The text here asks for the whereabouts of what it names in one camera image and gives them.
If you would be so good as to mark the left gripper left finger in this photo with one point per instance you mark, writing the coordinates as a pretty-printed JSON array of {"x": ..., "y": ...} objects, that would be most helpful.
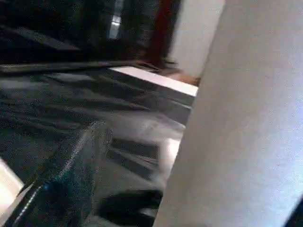
[{"x": 66, "y": 189}]

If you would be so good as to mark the white flat panel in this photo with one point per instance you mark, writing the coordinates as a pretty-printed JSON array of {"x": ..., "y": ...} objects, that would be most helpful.
[{"x": 154, "y": 79}]

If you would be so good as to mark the black work mat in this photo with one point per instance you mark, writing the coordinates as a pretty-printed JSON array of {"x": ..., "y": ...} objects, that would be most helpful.
[{"x": 71, "y": 106}]

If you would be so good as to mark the white plastic table leg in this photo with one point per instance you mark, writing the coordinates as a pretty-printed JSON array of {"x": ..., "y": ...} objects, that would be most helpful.
[{"x": 236, "y": 118}]

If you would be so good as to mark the black low shelf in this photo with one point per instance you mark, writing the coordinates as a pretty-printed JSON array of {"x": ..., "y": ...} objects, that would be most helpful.
[{"x": 47, "y": 65}]

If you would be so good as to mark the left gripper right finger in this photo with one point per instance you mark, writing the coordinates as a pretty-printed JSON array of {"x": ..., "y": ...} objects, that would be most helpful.
[{"x": 297, "y": 215}]

